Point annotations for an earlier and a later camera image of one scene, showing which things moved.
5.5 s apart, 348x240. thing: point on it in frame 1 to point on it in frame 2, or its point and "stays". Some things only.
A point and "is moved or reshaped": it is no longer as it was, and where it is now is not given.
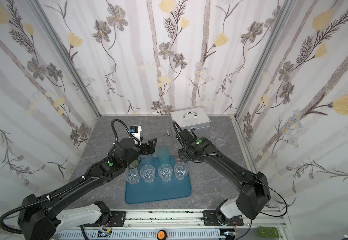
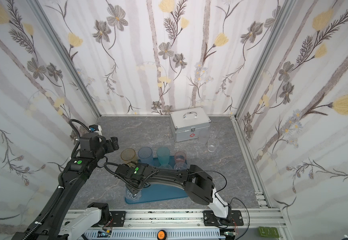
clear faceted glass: [222, 137] to [214, 130]
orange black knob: [161, 234] stays
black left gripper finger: [147, 149] to [114, 143]
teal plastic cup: [163, 153] stays
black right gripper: [181, 135] to [125, 179]
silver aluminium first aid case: [194, 120] stays
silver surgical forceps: [165, 135] stays
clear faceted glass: [132, 175] is moved or reshaped
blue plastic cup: [146, 160] stays
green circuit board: [270, 232] stays
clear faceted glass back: [181, 169] stays
